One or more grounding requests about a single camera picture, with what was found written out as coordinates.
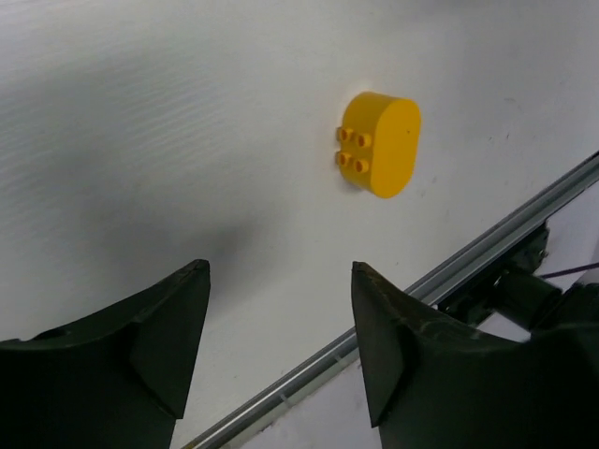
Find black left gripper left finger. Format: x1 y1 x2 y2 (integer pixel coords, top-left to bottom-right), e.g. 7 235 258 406
1 259 211 448

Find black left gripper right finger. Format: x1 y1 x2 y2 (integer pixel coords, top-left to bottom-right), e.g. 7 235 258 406
351 262 598 448

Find yellow rounded lego brick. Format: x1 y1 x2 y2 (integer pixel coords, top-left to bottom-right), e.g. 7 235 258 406
335 92 421 199

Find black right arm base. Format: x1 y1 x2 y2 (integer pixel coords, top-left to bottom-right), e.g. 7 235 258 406
437 224 599 338

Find aluminium table front rail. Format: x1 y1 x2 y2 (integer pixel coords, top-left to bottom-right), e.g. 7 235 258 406
191 156 598 448

